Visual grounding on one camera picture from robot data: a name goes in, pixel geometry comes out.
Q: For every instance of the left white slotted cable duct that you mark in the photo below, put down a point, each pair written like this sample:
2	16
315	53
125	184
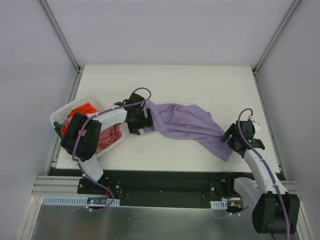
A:
80	201

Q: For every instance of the orange t-shirt in basket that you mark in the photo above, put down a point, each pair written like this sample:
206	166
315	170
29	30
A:
86	108

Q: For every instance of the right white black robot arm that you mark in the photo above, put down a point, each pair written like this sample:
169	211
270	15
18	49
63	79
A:
274	210

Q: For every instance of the white plastic laundry basket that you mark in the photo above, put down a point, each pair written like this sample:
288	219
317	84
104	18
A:
99	121

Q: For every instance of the left aluminium frame post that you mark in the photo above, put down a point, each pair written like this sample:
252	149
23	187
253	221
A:
59	34

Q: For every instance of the aluminium extrusion rail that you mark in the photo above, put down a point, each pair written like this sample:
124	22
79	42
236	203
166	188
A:
291	186
56	185

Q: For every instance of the right aluminium frame post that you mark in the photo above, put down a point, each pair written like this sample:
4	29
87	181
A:
277	33

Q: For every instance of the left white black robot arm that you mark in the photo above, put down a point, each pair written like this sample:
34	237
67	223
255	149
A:
90	168

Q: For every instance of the aluminium frame post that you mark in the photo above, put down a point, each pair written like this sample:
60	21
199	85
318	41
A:
59	34
277	33

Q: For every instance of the white slotted cable duct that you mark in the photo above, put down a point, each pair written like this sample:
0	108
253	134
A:
80	201
219	205

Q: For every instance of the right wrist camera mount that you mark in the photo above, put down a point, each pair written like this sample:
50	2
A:
257	126

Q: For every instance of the aluminium extrusion rail left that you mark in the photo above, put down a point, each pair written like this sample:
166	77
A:
56	185

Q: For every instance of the pink t-shirt in basket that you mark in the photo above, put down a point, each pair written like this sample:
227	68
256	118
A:
109	136

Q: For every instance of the right white slotted cable duct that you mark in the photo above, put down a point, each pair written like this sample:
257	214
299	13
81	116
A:
219	205

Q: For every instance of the lavender purple t-shirt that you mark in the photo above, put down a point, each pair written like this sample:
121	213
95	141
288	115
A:
189	122

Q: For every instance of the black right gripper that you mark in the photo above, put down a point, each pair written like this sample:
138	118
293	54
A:
231	138

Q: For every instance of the aluminium extrusion rail right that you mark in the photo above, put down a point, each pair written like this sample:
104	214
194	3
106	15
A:
291	186

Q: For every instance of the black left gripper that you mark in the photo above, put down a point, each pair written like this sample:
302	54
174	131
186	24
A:
146	120

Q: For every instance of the green garment in basket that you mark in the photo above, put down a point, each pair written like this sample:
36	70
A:
57	127

